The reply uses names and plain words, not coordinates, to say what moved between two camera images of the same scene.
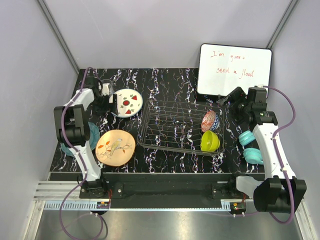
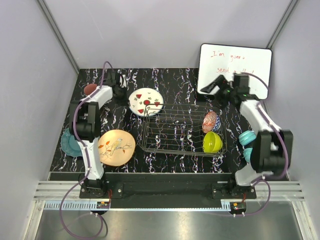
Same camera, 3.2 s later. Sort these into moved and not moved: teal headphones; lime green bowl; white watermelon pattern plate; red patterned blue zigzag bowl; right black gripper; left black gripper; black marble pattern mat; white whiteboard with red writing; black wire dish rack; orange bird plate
Moved: lime green bowl; left black gripper; right black gripper; white watermelon pattern plate
Not moved: orange bird plate; red patterned blue zigzag bowl; white whiteboard with red writing; teal headphones; black marble pattern mat; black wire dish rack
